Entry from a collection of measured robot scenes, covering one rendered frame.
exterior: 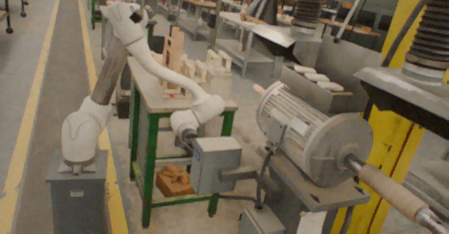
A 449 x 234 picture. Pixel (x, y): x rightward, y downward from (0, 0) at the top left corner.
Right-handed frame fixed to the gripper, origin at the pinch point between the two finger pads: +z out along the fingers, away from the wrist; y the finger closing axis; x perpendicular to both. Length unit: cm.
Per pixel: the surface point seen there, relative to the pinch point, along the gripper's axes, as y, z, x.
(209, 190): 3.1, 16.2, -3.3
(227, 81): -42, -74, 9
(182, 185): -27, -90, -84
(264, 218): -11.9, 33.9, -4.7
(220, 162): 0.8, 16.2, 9.2
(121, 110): 0, -237, -86
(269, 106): -16.2, 15.2, 31.0
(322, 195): -21, 47, 15
